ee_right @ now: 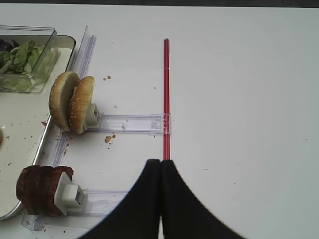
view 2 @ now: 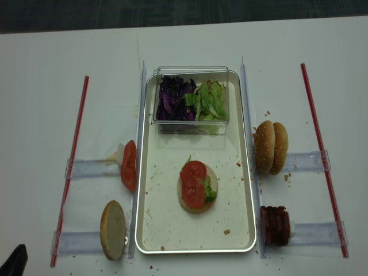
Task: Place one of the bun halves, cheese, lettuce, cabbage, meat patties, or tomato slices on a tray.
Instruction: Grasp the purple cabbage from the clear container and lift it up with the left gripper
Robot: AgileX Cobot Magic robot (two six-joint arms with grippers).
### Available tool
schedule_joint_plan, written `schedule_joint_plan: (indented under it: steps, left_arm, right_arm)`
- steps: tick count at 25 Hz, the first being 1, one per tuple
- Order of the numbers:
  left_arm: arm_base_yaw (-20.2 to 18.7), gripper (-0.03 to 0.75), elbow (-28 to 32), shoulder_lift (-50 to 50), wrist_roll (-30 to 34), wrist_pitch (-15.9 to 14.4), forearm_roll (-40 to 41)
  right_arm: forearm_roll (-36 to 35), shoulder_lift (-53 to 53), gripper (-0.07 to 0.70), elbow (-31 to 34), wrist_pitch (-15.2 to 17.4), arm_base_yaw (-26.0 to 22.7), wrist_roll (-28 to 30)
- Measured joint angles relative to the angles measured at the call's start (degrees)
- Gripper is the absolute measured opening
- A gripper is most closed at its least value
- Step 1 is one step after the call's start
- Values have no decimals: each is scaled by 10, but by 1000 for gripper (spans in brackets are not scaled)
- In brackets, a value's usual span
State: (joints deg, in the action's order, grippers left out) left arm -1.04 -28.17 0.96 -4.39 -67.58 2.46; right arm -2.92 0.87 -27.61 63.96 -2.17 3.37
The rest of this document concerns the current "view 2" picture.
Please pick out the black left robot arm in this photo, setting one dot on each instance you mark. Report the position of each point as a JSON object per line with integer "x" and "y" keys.
{"x": 16, "y": 262}

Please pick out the upper tomato slice on bun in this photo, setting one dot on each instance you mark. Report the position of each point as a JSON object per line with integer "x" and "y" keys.
{"x": 193, "y": 172}

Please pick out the tomato slice on bun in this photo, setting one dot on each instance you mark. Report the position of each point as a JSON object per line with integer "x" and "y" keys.
{"x": 193, "y": 172}
{"x": 193, "y": 194}

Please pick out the green lettuce pile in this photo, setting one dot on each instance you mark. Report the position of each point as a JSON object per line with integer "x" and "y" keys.
{"x": 206, "y": 102}

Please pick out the lower tomato slice on bun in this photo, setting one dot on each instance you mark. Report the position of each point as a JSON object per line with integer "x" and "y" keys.
{"x": 193, "y": 194}

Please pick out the standing tomato slices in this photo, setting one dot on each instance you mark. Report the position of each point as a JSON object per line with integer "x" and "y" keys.
{"x": 128, "y": 171}

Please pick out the lettuce piece on bun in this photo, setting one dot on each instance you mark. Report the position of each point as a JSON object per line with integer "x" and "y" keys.
{"x": 210, "y": 188}

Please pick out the white pusher behind tomato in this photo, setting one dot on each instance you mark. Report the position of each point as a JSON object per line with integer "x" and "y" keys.
{"x": 120, "y": 154}

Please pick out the meat patty stack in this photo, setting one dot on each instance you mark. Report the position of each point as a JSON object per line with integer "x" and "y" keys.
{"x": 276, "y": 225}

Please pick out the white pusher behind patties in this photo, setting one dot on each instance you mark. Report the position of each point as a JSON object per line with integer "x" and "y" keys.
{"x": 292, "y": 229}

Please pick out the purple cabbage pile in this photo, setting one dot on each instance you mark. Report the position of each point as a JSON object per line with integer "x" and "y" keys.
{"x": 177, "y": 100}

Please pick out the clear plastic container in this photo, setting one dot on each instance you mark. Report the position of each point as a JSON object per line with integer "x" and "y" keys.
{"x": 199, "y": 74}

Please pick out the bottom bun on tray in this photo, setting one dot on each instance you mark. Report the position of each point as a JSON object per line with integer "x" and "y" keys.
{"x": 206, "y": 206}

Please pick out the white metal tray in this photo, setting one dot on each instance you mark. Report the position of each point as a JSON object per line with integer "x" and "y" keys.
{"x": 162, "y": 225}

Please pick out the sesame bun left half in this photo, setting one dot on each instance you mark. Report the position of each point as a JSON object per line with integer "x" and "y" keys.
{"x": 264, "y": 146}

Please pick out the sesame bun half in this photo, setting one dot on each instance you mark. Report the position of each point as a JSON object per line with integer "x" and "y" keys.
{"x": 281, "y": 148}
{"x": 264, "y": 146}

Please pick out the sesame bun right half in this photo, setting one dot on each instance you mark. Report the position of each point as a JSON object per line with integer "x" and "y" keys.
{"x": 281, "y": 148}

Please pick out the left red strip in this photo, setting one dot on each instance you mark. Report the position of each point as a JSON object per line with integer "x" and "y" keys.
{"x": 56, "y": 240}

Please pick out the red strip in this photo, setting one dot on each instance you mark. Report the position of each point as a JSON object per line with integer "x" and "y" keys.
{"x": 56, "y": 240}
{"x": 338, "y": 222}

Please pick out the standing bun half left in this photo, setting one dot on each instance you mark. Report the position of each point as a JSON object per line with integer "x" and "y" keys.
{"x": 113, "y": 230}

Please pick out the right red strip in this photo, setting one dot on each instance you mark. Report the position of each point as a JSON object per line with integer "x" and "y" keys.
{"x": 338, "y": 222}

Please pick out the upper left clear rail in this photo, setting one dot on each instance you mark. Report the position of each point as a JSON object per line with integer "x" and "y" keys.
{"x": 77, "y": 168}

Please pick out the upper right clear rail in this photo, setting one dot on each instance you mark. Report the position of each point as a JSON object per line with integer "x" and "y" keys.
{"x": 316, "y": 161}

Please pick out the lower left clear rail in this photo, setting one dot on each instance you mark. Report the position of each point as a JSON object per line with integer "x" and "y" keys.
{"x": 76, "y": 243}

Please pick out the lower right clear rail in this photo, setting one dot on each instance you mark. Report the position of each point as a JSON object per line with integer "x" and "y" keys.
{"x": 316, "y": 234}

